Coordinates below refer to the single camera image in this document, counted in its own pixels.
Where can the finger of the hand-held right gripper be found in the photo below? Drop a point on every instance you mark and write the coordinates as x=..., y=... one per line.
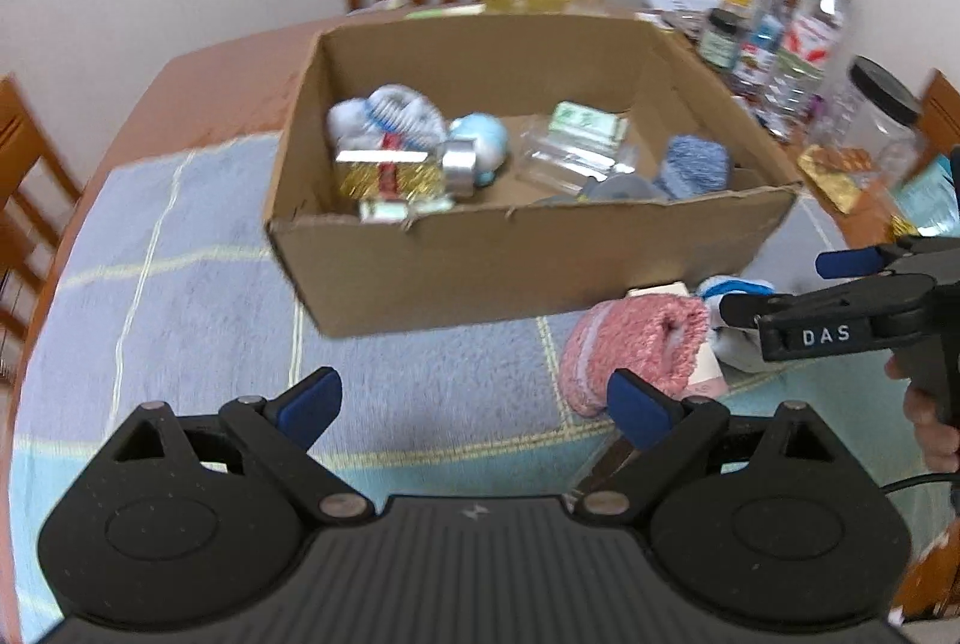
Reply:
x=847, y=263
x=750, y=308

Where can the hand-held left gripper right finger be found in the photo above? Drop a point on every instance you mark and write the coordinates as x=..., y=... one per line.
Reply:
x=637, y=408

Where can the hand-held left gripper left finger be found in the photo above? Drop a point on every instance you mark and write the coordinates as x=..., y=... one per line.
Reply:
x=307, y=408

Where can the pink knitted sock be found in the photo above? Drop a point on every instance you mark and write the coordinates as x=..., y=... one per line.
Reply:
x=630, y=344

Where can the clear plastic packet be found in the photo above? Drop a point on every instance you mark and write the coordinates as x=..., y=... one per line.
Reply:
x=570, y=164

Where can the person's right hand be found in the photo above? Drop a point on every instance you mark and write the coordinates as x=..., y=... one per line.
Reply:
x=937, y=445

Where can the white sock with blue stripe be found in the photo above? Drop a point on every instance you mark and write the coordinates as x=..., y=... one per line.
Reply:
x=739, y=351
x=390, y=115

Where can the gold ornament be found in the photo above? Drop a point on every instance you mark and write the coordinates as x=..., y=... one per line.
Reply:
x=904, y=228

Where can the gold foil packet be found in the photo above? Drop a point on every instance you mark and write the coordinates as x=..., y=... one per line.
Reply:
x=832, y=179

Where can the teal packet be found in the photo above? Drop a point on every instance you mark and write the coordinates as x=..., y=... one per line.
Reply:
x=926, y=194

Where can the clear jar with black lid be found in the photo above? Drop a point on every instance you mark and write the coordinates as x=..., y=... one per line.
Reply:
x=870, y=119

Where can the blue grey checked tablecloth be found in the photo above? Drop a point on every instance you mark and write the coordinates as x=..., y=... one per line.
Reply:
x=187, y=314

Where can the blue knitted sock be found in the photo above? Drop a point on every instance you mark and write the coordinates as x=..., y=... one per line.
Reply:
x=694, y=164

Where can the green white tissue packet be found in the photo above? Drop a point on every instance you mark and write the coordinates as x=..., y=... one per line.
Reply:
x=585, y=122
x=390, y=210

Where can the clear water bottle red label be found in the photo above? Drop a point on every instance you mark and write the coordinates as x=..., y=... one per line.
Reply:
x=817, y=29

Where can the gold wrapped gift box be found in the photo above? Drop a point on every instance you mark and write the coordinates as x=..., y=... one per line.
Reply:
x=375, y=179

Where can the small dark glass jar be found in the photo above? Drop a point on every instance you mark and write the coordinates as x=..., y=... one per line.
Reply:
x=720, y=40

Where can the silver tape roll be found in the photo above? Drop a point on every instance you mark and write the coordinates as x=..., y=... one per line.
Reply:
x=459, y=167

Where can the light blue plush toy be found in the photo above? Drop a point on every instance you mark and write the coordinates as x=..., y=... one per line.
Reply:
x=484, y=137

